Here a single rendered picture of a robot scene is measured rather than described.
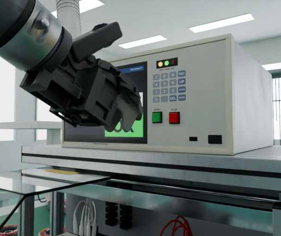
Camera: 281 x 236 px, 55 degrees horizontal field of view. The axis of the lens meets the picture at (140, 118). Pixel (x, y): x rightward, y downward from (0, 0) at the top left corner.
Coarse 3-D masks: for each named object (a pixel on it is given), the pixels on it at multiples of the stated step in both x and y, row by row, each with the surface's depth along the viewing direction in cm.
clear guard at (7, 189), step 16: (0, 176) 55; (16, 176) 55; (32, 176) 55; (48, 176) 55; (64, 176) 55; (80, 176) 55; (96, 176) 55; (112, 176) 55; (0, 192) 42; (16, 192) 40; (32, 192) 40; (0, 208) 39; (16, 208) 38; (0, 224) 36
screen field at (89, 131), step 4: (68, 128) 69; (72, 128) 68; (76, 128) 67; (80, 128) 66; (84, 128) 65; (88, 128) 64; (92, 128) 64; (96, 128) 63; (100, 128) 62; (68, 132) 69; (72, 132) 68; (76, 132) 67; (80, 132) 66; (84, 132) 65; (88, 132) 64; (92, 132) 64; (96, 132) 63; (100, 132) 62
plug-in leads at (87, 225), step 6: (78, 204) 66; (90, 204) 68; (84, 210) 65; (90, 210) 64; (84, 222) 67; (96, 222) 65; (84, 228) 67; (90, 228) 63; (96, 228) 65; (84, 234) 66; (90, 234) 63
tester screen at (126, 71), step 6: (138, 66) 57; (126, 72) 59; (132, 72) 58; (138, 72) 57; (132, 78) 58; (138, 78) 57; (138, 84) 57; (138, 90) 56; (66, 126) 69; (72, 126) 68; (78, 126) 67; (84, 126) 65; (90, 126) 64; (96, 126) 63; (102, 126) 62; (66, 132) 69; (102, 132) 62; (66, 138) 69; (72, 138) 68; (78, 138) 66; (84, 138) 65; (90, 138) 64; (96, 138) 63; (102, 138) 62; (108, 138) 61; (114, 138) 60; (120, 138) 59; (126, 138) 58; (132, 138) 57; (138, 138) 56
